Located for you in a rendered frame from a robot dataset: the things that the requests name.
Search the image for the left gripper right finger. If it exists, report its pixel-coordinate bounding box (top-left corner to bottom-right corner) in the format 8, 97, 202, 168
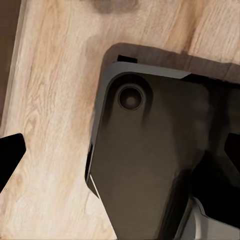
224, 133, 240, 173

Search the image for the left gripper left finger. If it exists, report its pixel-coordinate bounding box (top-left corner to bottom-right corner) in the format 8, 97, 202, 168
0, 133, 26, 193

